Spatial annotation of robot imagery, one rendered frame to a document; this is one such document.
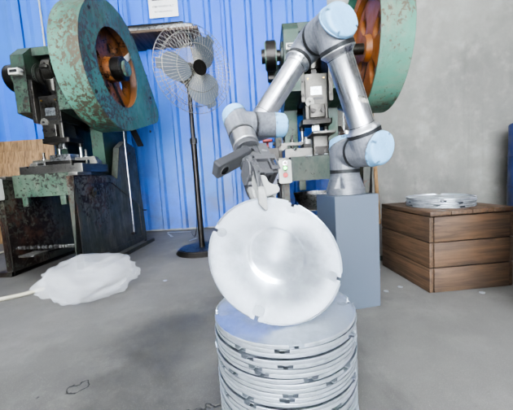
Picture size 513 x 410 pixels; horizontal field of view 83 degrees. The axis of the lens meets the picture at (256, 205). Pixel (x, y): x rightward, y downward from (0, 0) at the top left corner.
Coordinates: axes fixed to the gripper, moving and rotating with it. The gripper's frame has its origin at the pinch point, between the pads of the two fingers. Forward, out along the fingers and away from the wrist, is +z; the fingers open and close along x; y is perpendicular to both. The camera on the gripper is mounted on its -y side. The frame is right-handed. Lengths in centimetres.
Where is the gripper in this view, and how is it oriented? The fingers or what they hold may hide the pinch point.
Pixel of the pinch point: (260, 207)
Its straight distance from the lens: 67.9
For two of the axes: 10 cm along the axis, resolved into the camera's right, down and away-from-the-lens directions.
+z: 2.9, 8.0, -5.2
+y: 9.3, -1.0, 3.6
